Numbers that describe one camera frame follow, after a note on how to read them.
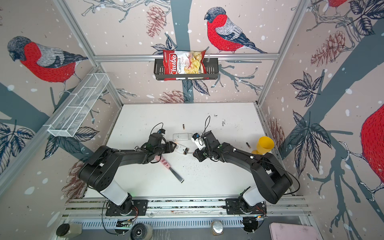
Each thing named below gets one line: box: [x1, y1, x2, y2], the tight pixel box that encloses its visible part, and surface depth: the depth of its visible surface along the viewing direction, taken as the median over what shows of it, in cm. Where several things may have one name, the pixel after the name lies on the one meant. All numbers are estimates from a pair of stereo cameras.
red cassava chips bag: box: [163, 49, 210, 81], surface depth 89 cm
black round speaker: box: [130, 223, 154, 240], surface depth 60 cm
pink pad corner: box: [269, 222, 323, 240], surface depth 67 cm
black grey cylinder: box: [56, 223, 83, 238], surface depth 62 cm
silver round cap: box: [211, 220, 224, 236], surface depth 61 cm
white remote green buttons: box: [175, 143, 190, 155], surface depth 96 cm
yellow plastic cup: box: [251, 136, 275, 155], surface depth 81 cm
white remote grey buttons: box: [172, 132, 193, 141], surface depth 102 cm
